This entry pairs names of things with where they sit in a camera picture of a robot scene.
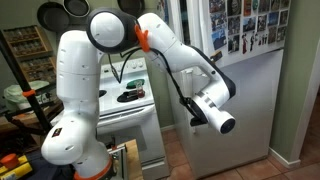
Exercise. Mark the black coil burner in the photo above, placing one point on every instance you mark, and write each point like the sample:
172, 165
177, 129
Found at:
128, 96

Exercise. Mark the white refrigerator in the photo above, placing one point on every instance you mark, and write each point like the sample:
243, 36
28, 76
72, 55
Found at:
251, 35

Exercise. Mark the white electric stove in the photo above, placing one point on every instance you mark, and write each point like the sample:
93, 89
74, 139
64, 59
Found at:
92, 116

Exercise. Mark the yellow black fridge magnet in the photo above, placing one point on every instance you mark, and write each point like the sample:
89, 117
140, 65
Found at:
216, 56

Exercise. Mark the hanging black frying pan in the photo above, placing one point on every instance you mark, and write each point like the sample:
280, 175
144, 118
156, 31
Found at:
51, 16

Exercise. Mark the wooden spice rack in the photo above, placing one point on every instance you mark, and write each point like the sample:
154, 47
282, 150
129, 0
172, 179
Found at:
32, 51

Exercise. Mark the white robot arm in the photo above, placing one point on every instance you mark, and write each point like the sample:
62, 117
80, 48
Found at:
111, 31

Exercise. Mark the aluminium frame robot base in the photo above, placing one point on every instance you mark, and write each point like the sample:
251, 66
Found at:
119, 157

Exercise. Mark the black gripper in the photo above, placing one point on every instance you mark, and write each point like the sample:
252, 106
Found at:
196, 121

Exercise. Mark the black camera tripod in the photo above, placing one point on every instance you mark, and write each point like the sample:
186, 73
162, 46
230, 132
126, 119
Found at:
26, 88

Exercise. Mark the upside-down ketchup bottle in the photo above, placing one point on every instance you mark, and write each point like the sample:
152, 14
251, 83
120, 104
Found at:
140, 90

